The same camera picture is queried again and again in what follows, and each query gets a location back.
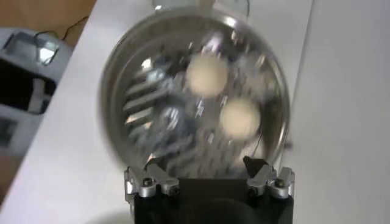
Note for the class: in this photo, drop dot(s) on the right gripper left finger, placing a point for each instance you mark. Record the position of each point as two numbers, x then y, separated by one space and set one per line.
152 182

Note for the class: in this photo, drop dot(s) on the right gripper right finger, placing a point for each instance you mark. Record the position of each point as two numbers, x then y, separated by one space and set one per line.
274 182

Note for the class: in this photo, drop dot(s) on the white steamed baozi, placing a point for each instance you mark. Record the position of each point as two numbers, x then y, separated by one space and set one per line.
207 76
239 119

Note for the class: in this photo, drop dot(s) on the perforated steel steamer basket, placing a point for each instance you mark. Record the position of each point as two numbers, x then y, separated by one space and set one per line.
152 100

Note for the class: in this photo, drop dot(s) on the grey white robot torso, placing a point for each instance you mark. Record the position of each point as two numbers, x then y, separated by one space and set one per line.
18 134

